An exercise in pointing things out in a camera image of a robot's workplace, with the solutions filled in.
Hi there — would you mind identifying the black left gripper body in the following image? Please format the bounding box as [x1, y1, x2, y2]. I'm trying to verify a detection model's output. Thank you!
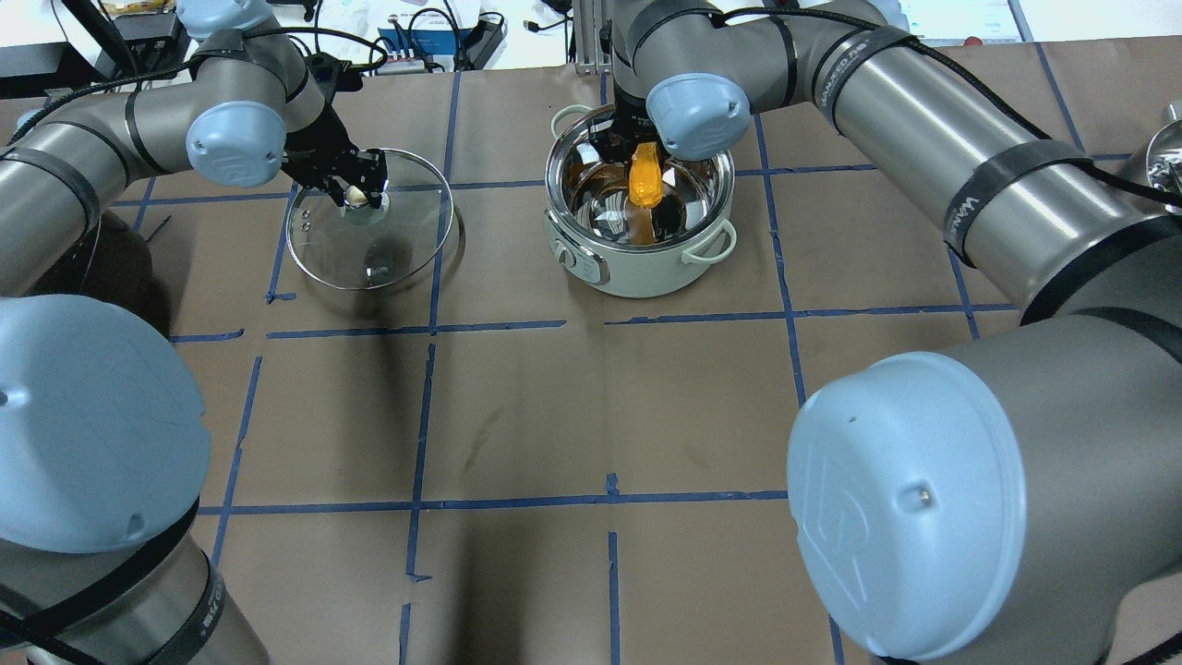
[282, 106, 388, 207]

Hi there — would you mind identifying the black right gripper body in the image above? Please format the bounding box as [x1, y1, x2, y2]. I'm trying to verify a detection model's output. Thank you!
[591, 97, 661, 164]

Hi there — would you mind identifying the yellow corn cob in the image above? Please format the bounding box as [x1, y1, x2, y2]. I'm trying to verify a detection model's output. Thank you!
[628, 141, 664, 210]

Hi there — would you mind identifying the glass pot lid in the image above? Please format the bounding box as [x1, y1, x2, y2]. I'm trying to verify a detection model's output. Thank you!
[284, 148, 457, 291]

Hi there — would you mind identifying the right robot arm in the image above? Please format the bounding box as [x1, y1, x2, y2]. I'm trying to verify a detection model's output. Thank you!
[602, 105, 1019, 664]

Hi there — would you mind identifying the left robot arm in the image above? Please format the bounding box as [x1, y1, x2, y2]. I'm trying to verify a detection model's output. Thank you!
[1, 1, 387, 664]

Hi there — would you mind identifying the pale green electric pot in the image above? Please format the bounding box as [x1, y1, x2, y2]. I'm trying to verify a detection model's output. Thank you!
[545, 104, 738, 298]

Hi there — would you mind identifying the blue white box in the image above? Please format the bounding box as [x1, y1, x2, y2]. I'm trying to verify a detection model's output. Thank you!
[376, 25, 459, 76]

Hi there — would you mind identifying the black power adapter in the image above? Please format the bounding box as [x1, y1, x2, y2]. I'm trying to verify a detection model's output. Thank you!
[456, 13, 507, 71]

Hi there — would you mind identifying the black rice cooker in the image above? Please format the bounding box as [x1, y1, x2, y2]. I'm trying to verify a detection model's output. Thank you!
[45, 211, 152, 311]

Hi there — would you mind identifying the brown paper table cover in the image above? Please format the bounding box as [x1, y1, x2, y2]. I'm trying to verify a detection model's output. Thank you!
[0, 43, 1182, 665]

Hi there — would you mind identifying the aluminium frame post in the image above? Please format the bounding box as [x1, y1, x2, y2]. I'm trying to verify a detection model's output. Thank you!
[573, 0, 615, 76]

